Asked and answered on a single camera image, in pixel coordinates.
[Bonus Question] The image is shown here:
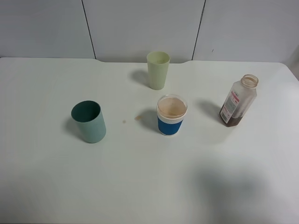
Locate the clear plastic drink bottle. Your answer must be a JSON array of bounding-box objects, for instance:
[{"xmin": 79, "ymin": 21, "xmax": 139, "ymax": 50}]
[{"xmin": 219, "ymin": 74, "xmax": 259, "ymax": 127}]

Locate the glass cup with blue sleeve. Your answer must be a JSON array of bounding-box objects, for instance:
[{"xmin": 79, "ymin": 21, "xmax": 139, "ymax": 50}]
[{"xmin": 157, "ymin": 94, "xmax": 188, "ymax": 136}]

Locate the pale yellow-green plastic cup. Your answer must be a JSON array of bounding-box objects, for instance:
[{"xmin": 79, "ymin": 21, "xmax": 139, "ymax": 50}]
[{"xmin": 147, "ymin": 51, "xmax": 170, "ymax": 90}]

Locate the teal green plastic cup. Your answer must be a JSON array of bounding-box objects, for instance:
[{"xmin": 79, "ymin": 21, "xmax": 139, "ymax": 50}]
[{"xmin": 71, "ymin": 100, "xmax": 106, "ymax": 143}]

